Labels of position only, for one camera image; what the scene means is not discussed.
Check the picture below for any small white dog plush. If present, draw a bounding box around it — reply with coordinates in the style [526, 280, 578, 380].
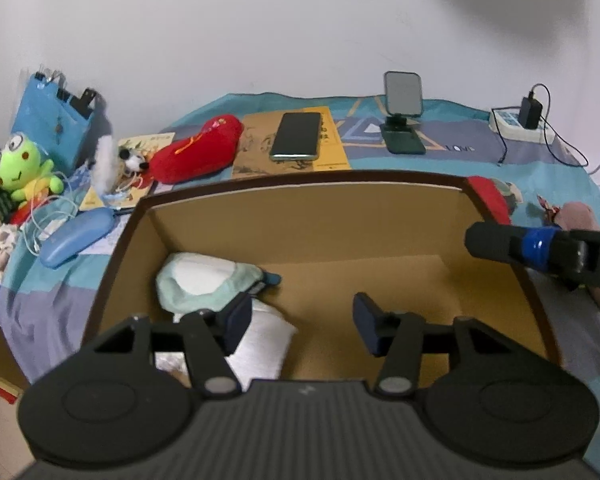
[91, 136, 149, 195]

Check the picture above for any blue striped bed sheet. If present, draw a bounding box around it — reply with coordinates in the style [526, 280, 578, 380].
[0, 93, 600, 471]

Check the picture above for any white fluffy towel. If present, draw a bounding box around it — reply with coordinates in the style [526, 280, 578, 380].
[155, 297, 297, 390]

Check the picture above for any red cloth bundle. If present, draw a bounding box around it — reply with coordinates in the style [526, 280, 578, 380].
[467, 176, 512, 226]

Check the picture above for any thin yellow booklet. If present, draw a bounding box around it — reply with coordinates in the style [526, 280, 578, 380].
[79, 132, 175, 212]

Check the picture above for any dark smartphone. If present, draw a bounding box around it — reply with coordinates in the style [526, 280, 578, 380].
[270, 112, 322, 162]

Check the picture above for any mint green white hat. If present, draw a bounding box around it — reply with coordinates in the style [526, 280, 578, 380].
[156, 252, 282, 315]

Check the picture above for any brown cardboard box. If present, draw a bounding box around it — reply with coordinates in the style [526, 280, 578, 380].
[84, 170, 562, 379]

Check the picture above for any grey camouflage cloth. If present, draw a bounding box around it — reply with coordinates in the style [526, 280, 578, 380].
[493, 179, 524, 216]

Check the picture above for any green frog plush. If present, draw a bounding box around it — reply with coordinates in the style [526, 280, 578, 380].
[0, 132, 65, 205]

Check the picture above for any black charger adapter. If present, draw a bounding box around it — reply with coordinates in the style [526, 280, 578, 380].
[518, 90, 543, 130]

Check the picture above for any white power strip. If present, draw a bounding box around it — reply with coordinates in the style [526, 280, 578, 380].
[488, 106, 572, 144]

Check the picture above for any yellow book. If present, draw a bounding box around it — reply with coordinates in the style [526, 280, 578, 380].
[232, 106, 350, 179]

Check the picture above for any white earphone cable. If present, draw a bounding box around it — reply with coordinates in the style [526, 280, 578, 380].
[22, 156, 131, 256]

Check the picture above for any red floral cloth strip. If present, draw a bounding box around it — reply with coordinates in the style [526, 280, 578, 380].
[536, 195, 560, 226]

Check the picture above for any pink plush toy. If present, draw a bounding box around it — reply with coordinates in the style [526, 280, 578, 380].
[554, 202, 600, 307]

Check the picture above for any red long plush pillow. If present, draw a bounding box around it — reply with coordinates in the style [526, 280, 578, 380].
[149, 115, 244, 184]

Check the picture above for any blue glasses case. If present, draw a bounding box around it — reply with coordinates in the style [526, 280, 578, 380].
[38, 207, 116, 269]

